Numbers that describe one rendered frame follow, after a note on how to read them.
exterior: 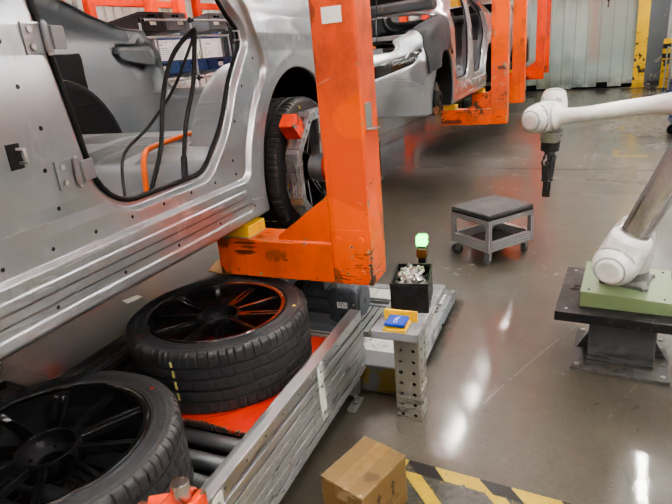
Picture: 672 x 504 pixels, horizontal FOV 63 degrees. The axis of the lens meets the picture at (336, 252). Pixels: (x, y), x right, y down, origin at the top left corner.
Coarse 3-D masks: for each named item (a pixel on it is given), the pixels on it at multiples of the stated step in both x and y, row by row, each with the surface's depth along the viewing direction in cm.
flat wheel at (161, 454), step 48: (48, 384) 163; (96, 384) 161; (144, 384) 159; (0, 432) 152; (48, 432) 145; (96, 432) 144; (144, 432) 138; (0, 480) 153; (48, 480) 134; (96, 480) 123; (144, 480) 125; (192, 480) 149
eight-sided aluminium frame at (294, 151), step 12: (312, 108) 257; (288, 144) 239; (300, 144) 237; (288, 156) 237; (300, 156) 237; (288, 168) 239; (300, 168) 239; (288, 180) 241; (300, 180) 239; (300, 192) 241; (300, 204) 243
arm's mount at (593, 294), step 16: (592, 272) 237; (656, 272) 234; (592, 288) 224; (608, 288) 223; (624, 288) 222; (656, 288) 220; (592, 304) 222; (608, 304) 219; (624, 304) 216; (640, 304) 213; (656, 304) 211
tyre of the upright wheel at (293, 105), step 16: (304, 96) 260; (272, 112) 244; (288, 112) 243; (272, 128) 238; (272, 144) 236; (272, 160) 236; (272, 176) 237; (272, 192) 240; (272, 208) 246; (288, 208) 248; (272, 224) 256; (288, 224) 252
